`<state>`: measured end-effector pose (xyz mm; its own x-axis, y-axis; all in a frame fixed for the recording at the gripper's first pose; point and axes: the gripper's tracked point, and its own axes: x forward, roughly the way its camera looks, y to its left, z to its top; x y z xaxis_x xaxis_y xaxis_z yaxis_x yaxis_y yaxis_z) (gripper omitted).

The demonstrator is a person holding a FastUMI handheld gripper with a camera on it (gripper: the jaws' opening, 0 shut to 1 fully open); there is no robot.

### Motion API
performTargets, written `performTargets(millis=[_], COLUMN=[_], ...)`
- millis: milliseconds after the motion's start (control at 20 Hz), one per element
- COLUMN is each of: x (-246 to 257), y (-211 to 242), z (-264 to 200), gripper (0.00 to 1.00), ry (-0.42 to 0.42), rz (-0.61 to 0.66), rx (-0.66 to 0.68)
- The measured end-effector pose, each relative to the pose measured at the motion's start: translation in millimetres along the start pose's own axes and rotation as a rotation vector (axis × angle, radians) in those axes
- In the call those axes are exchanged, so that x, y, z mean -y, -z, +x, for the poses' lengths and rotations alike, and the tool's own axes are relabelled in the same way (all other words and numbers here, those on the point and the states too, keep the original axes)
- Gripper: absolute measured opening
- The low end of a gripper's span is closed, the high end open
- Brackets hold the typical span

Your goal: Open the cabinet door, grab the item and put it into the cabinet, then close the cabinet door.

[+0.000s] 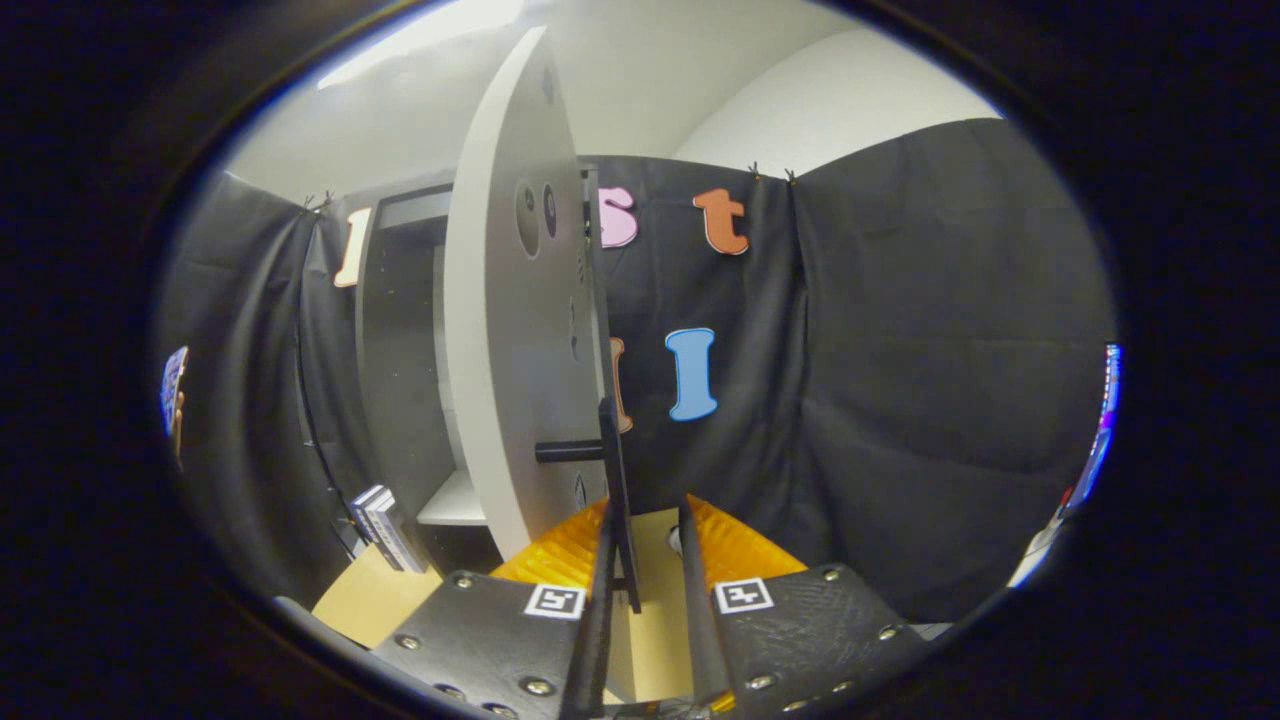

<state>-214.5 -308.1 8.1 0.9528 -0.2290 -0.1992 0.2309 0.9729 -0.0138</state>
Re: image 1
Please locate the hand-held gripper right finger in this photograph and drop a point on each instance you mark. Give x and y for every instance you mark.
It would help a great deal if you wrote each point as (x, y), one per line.
(697, 630)

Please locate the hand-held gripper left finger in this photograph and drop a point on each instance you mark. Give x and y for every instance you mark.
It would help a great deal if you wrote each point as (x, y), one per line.
(597, 620)

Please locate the white rounded object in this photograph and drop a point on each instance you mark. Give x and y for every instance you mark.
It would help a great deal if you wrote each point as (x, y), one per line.
(675, 540)

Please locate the white cabinet shelf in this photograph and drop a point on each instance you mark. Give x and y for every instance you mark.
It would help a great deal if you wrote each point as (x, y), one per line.
(455, 503)

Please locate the small upright books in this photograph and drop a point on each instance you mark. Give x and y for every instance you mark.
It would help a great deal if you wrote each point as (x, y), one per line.
(390, 530)

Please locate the grey cabinet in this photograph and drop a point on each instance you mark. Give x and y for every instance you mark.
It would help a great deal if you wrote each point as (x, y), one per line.
(400, 350)

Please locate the black backdrop cloth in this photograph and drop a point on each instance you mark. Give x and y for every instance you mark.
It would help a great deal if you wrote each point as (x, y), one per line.
(900, 350)

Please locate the blue patterned thing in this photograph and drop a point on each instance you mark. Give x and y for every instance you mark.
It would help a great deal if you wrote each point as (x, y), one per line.
(174, 390)

